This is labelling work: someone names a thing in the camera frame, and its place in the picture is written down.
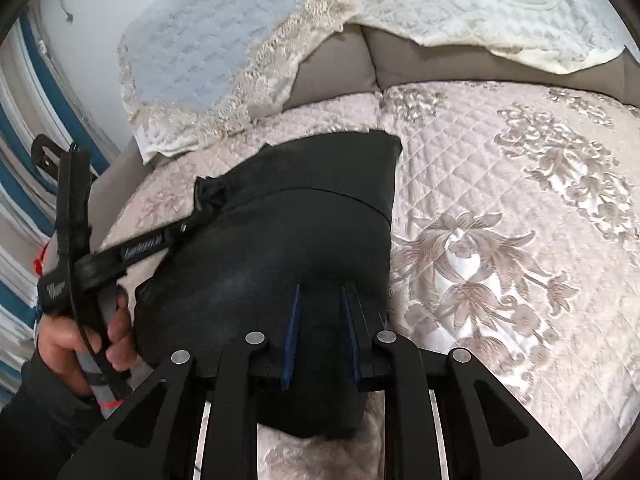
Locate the person's left forearm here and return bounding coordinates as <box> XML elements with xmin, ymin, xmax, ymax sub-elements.
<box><xmin>0</xmin><ymin>347</ymin><xmax>118</xmax><ymax>480</ymax></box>

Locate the black garment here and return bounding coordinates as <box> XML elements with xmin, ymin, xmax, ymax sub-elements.
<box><xmin>131</xmin><ymin>129</ymin><xmax>404</xmax><ymax>442</ymax></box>

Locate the person's left hand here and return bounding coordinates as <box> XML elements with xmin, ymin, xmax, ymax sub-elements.
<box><xmin>36</xmin><ymin>287</ymin><xmax>137</xmax><ymax>401</ymax></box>

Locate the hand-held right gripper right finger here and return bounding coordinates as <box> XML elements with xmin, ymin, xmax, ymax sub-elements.
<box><xmin>339</xmin><ymin>283</ymin><xmax>585</xmax><ymax>480</ymax></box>

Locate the blue white striped curtain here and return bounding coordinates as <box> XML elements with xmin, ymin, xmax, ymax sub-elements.
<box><xmin>0</xmin><ymin>5</ymin><xmax>122</xmax><ymax>403</ymax></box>

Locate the blue-grey lace-edged cover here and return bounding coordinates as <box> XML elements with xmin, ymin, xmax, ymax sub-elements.
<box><xmin>116</xmin><ymin>0</ymin><xmax>362</xmax><ymax>167</ymax></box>

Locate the thin wall cable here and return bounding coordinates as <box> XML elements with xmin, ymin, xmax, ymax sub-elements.
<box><xmin>51</xmin><ymin>0</ymin><xmax>77</xmax><ymax>26</ymax></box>

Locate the white quilted cover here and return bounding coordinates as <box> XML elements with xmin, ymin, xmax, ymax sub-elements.
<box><xmin>345</xmin><ymin>0</ymin><xmax>629</xmax><ymax>72</ymax></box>

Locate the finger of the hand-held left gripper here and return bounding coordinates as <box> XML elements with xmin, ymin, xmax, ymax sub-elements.
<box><xmin>172</xmin><ymin>176</ymin><xmax>228</xmax><ymax>247</ymax></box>

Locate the beige floral quilted cover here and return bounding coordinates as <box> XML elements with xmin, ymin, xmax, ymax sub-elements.
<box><xmin>97</xmin><ymin>80</ymin><xmax>640</xmax><ymax>480</ymax></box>

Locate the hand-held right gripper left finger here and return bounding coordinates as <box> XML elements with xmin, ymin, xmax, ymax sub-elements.
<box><xmin>57</xmin><ymin>283</ymin><xmax>302</xmax><ymax>480</ymax></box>

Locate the taupe sofa backrest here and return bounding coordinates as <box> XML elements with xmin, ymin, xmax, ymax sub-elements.
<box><xmin>120</xmin><ymin>24</ymin><xmax>640</xmax><ymax>171</ymax></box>

